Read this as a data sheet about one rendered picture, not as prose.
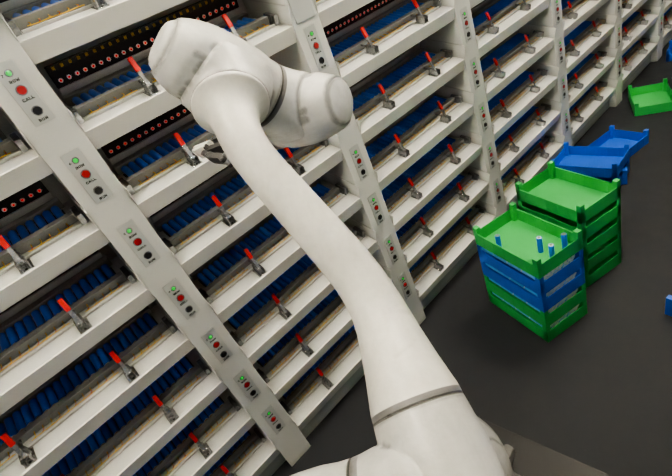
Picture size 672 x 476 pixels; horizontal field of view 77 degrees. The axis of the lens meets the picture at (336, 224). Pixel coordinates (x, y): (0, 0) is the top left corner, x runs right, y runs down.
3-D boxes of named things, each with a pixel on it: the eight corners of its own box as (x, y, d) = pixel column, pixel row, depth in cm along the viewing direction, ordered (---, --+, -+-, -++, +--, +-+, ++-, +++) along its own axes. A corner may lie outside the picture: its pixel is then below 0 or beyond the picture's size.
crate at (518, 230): (583, 248, 142) (582, 229, 138) (539, 279, 138) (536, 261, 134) (515, 217, 167) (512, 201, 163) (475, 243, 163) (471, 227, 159)
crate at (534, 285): (584, 265, 146) (583, 248, 142) (541, 297, 142) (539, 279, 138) (517, 233, 171) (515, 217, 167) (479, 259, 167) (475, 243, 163)
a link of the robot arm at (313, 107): (305, 105, 78) (245, 74, 69) (369, 80, 67) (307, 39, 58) (298, 160, 76) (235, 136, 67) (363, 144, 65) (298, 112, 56)
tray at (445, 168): (481, 153, 187) (483, 127, 178) (394, 234, 162) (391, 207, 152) (442, 140, 199) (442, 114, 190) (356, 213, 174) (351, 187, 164)
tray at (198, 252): (343, 159, 138) (338, 135, 132) (187, 276, 113) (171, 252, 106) (303, 142, 150) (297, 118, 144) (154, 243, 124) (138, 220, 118)
